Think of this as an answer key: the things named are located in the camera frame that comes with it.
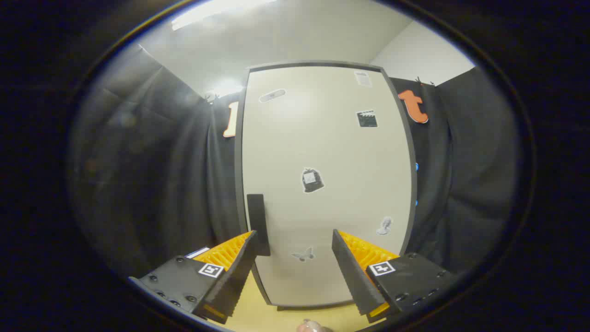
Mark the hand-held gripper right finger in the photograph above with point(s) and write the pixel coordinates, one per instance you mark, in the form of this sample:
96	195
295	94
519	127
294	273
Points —
352	272

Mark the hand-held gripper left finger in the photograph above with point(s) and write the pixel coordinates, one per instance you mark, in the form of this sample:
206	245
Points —
239	272

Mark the grey shoe cabinet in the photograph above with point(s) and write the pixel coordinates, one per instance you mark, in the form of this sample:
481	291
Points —
238	175

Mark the white shoe cabinet door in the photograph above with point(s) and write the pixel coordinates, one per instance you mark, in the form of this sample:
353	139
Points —
322	152

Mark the stack of booklets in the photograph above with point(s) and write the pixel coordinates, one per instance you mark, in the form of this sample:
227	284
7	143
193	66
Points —
197	252

